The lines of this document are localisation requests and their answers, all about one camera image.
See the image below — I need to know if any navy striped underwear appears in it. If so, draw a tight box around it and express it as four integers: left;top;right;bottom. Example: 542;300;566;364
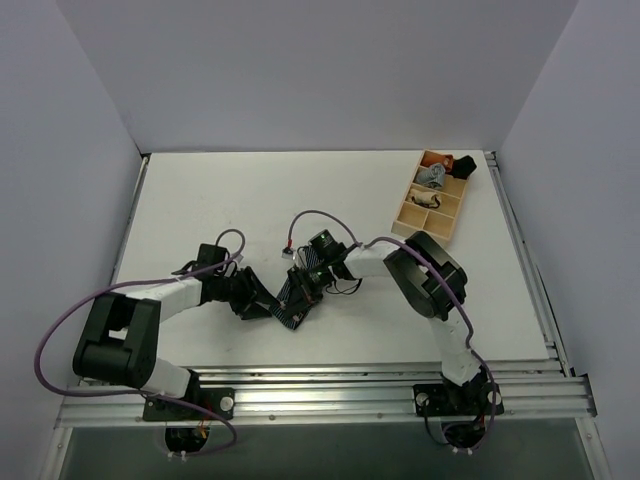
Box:
268;245;324;331

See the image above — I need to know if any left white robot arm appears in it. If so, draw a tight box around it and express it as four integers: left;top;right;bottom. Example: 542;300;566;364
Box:
72;244;279;419

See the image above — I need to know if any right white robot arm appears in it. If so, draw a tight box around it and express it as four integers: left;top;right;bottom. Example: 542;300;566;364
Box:
281;230;487;413

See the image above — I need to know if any wooden compartment tray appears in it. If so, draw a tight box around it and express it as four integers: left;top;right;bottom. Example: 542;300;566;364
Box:
391;150;477;246

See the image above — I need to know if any beige rolled garment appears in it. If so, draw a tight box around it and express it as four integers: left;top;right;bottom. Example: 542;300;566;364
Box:
408;189;441;209

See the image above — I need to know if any grey rolled garment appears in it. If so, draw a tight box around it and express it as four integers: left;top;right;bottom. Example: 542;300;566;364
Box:
415;163;446;190

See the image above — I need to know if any orange rolled garment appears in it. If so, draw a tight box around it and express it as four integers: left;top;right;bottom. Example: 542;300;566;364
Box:
441;154;455;172

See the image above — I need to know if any black rolled garment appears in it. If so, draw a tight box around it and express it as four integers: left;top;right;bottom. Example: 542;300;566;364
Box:
450;155;477;180

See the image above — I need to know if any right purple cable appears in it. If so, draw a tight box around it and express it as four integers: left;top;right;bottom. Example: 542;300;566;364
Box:
282;209;499;446

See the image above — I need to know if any purple cable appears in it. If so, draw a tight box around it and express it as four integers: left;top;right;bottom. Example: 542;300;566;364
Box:
282;209;499;446
33;228;247;455

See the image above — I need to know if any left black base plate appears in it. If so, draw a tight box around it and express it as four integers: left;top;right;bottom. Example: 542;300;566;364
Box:
142;388;235;422

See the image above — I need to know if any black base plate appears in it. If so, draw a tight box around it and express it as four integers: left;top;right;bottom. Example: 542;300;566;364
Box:
412;382;493;417
142;388;235;422

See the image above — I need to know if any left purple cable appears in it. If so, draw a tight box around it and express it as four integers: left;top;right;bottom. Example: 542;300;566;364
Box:
33;228;247;455

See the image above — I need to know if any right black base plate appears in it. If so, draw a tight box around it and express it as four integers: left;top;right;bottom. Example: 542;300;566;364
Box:
412;382;493;417

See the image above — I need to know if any aluminium rail frame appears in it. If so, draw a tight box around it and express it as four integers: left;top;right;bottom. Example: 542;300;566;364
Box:
42;354;611;479

